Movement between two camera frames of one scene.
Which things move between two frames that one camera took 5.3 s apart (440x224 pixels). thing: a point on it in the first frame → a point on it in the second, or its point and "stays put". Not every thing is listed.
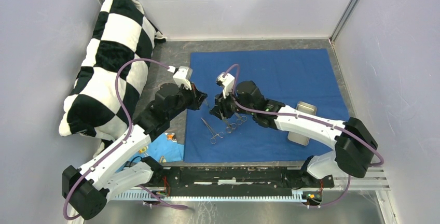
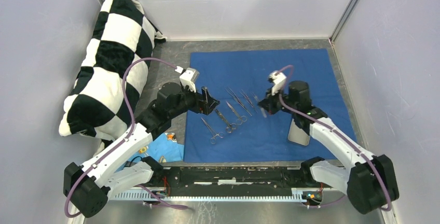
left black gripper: (197, 97) stays put
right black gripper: (221, 104) → (267, 102)
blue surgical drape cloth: (306, 80) stays put
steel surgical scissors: (230, 126) stays put
